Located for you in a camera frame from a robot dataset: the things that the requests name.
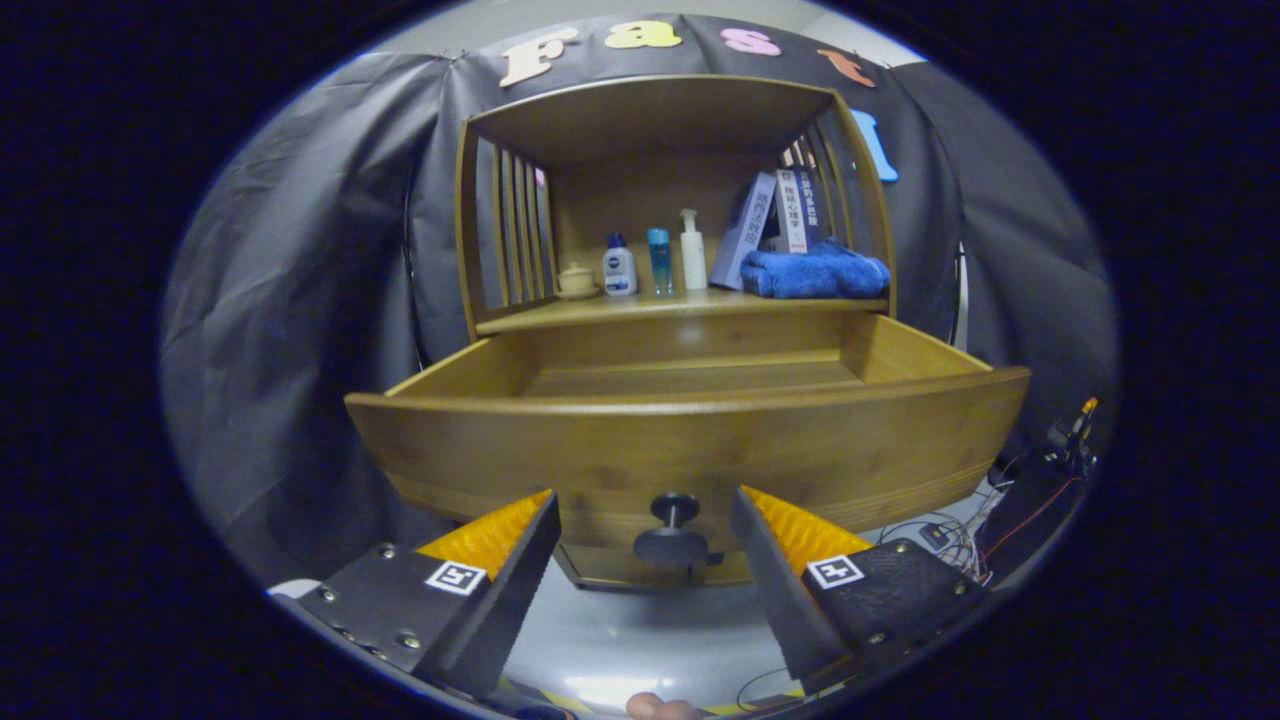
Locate blue folded towel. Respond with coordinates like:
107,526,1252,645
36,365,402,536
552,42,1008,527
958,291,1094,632
740,237,891,300

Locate black device with orange tip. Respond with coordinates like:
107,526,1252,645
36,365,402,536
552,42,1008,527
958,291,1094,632
985,397,1101,581

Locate wooden drawer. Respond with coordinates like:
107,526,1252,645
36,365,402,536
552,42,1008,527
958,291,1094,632
345,313,1031,551

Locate wooden countertop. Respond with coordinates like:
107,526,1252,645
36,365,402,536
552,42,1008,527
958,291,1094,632
475,262,889,336

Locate wooden cabinet door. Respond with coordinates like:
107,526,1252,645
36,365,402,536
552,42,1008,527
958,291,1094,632
553,545,691,591
690,550,753,588

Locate white lotion bottle blue cap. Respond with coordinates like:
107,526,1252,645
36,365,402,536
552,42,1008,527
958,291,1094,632
602,233,638,297

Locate white pump bottle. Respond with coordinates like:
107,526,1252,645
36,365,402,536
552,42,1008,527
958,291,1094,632
679,208,708,291

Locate lavender white book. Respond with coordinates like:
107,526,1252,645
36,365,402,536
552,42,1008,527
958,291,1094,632
710,172,779,291

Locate black drawer knob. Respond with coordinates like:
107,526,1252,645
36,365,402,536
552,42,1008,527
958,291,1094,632
632,492,711,569

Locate black backdrop cloth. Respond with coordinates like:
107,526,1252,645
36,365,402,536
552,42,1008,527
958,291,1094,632
160,12,1119,586

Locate tangled floor cables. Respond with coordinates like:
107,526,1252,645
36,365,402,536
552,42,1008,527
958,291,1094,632
880,480,1011,586

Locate wooden cabinet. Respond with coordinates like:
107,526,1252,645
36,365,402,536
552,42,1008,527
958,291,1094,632
455,73,898,591

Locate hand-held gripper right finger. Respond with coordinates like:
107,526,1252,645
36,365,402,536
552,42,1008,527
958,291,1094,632
729,485,993,696

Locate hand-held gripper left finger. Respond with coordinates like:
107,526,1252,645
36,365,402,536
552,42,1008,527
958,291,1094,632
268,489,563,701

